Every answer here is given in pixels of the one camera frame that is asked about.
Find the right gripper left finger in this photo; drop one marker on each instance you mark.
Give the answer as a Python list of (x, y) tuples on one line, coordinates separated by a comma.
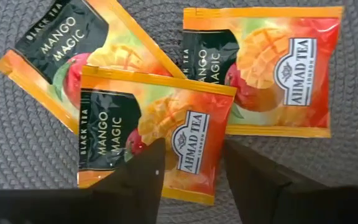
[(57, 208)]

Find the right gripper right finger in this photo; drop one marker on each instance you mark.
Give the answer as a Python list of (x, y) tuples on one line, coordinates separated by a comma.
[(291, 205)]

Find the orange mango tea packet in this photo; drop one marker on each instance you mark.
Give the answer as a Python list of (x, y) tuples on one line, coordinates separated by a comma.
[(73, 37), (275, 77), (172, 124)]

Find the grey round woven placemat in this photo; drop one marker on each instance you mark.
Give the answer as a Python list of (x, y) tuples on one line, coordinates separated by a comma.
[(17, 149)]

